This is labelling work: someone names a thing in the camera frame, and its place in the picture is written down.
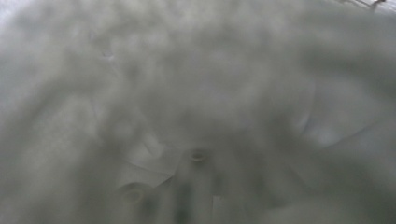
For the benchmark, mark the white shirt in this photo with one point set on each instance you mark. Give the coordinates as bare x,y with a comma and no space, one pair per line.
199,93

